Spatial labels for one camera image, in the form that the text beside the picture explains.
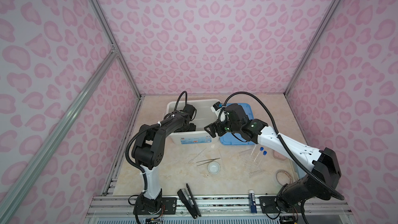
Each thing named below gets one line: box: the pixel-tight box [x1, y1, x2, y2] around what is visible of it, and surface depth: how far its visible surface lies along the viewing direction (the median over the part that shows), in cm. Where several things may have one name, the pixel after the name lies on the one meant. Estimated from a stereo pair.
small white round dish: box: [207, 161, 221, 175], surface depth 86 cm
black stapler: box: [177, 183, 202, 220], surface depth 75 cm
